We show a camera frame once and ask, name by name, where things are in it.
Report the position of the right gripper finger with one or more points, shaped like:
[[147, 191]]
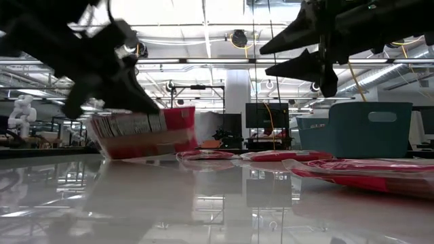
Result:
[[301, 30], [301, 66]]

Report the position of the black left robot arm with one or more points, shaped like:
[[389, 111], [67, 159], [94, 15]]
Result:
[[34, 34]]

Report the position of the black monitor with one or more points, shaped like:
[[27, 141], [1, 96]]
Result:
[[266, 115]]

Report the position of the black rig frame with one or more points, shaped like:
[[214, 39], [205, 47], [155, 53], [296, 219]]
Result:
[[198, 87]]

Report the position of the white humanoid robot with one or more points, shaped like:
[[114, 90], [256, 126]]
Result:
[[22, 115]]

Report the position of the teal plastic basket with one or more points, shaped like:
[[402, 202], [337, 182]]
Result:
[[356, 135]]

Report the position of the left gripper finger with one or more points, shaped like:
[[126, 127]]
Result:
[[115, 98], [135, 84]]

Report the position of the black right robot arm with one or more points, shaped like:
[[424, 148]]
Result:
[[407, 20]]

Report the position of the black background robot arm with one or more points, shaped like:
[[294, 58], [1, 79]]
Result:
[[229, 137]]

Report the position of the red popcorn bag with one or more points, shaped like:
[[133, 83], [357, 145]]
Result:
[[146, 135], [285, 156], [203, 155], [356, 179]]

